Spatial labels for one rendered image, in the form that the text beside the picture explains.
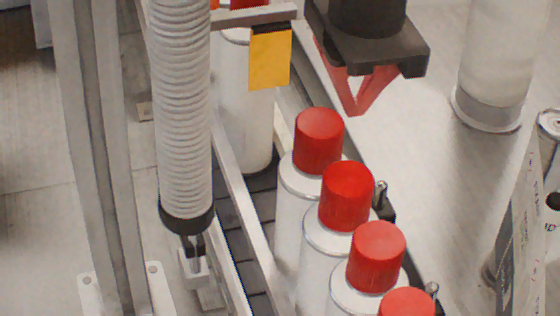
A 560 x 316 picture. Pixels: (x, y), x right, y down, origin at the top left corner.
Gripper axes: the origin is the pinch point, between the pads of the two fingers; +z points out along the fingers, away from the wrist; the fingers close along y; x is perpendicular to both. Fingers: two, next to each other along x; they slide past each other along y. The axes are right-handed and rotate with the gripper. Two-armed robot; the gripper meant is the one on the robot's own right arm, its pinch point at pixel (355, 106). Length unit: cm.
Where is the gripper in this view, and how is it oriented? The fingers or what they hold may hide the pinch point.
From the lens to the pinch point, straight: 67.6
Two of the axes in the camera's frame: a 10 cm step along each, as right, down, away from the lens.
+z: -0.5, 7.0, 7.1
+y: -2.9, -6.9, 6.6
